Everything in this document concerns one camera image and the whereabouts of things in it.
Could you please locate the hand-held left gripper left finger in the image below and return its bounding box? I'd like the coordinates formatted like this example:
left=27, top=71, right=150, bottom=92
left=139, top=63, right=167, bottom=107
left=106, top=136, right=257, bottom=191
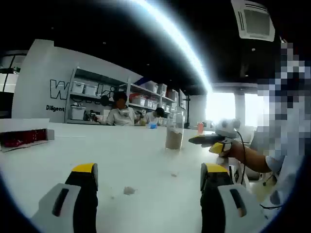
left=30, top=163, right=99, bottom=233

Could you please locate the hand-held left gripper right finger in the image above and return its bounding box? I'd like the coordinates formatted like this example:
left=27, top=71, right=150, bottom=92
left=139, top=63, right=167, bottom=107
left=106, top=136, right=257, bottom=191
left=200, top=163, right=268, bottom=233

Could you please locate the clear glass cup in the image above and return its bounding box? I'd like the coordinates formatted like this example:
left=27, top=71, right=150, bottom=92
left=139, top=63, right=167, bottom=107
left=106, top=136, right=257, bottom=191
left=165, top=110, right=185, bottom=150

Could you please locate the row of red coffee packets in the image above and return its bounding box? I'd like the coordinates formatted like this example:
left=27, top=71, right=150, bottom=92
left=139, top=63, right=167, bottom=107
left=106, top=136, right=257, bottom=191
left=0, top=128, right=48, bottom=148

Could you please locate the person's right hand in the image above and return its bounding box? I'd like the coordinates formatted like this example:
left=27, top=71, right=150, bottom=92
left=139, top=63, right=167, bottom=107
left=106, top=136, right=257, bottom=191
left=225, top=140, right=245, bottom=161

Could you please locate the black stand with screen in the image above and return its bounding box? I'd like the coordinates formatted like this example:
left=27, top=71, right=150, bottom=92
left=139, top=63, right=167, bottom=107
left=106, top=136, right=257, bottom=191
left=179, top=88, right=192, bottom=129

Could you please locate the white panel with black label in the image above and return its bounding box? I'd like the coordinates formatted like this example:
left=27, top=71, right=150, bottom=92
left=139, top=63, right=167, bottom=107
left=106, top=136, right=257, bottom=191
left=228, top=164, right=264, bottom=194

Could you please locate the person's light blue shirt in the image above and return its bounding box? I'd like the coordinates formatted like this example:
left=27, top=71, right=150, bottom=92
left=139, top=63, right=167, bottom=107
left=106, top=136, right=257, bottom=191
left=250, top=135, right=303, bottom=220

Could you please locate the white cardboard box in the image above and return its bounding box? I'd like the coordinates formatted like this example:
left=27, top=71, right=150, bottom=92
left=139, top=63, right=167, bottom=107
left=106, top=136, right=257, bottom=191
left=0, top=118, right=56, bottom=153

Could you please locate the long ceiling light strip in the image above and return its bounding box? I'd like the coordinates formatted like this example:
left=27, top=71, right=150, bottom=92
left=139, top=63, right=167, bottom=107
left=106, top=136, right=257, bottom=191
left=143, top=0, right=214, bottom=93

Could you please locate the ceiling air conditioner unit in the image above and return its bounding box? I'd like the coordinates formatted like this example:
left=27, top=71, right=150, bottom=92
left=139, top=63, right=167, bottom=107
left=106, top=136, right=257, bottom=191
left=230, top=0, right=276, bottom=42

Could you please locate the grey metal shelving rack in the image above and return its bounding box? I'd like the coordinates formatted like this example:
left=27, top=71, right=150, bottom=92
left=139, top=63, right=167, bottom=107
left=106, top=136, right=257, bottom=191
left=64, top=67, right=185, bottom=124

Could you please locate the row of white storage bins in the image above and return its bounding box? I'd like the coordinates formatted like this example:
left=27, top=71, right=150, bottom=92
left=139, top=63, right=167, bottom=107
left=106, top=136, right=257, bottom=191
left=70, top=81, right=180, bottom=121

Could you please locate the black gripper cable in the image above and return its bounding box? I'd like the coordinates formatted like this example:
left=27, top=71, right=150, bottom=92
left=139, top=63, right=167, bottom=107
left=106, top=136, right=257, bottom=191
left=235, top=130, right=246, bottom=186

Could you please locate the thin black neck cord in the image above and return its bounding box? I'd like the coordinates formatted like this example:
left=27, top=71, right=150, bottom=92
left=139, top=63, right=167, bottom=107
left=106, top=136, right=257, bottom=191
left=259, top=204, right=284, bottom=210

